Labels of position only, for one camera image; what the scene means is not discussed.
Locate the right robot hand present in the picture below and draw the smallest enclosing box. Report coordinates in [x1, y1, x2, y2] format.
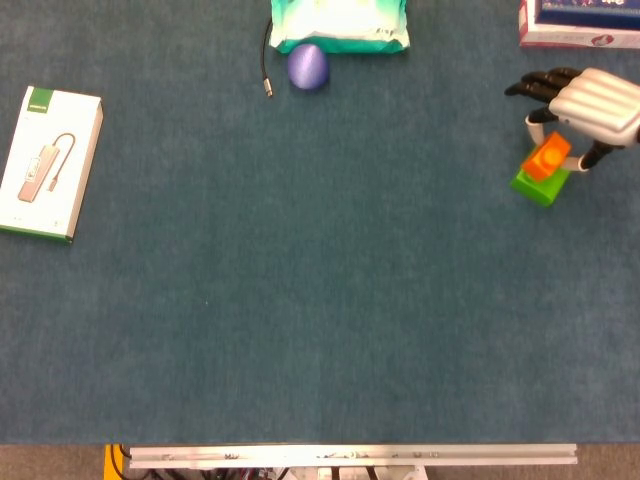
[504, 66, 640, 174]

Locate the orange toy brick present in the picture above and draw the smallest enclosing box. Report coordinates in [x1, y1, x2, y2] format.
[520, 131, 573, 183]

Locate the green toy brick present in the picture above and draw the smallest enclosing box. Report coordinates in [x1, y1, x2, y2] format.
[509, 168, 572, 209]

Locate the red white blue box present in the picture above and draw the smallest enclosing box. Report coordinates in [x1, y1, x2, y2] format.
[518, 0, 640, 50]

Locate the white green wet wipes pack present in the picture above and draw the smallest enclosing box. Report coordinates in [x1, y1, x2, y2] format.
[268, 0, 412, 55]

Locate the purple ball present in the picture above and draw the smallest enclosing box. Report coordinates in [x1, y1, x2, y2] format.
[286, 43, 331, 92]

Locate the white green usb hub box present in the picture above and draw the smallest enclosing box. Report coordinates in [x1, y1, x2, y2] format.
[0, 85, 105, 245]

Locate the black usb cable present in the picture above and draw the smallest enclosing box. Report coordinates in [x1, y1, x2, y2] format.
[261, 19, 275, 99]

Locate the aluminium profile rail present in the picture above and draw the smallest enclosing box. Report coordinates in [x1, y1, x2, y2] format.
[128, 443, 579, 470]

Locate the yellow frame part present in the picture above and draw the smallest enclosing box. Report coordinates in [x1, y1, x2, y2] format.
[103, 443, 132, 480]

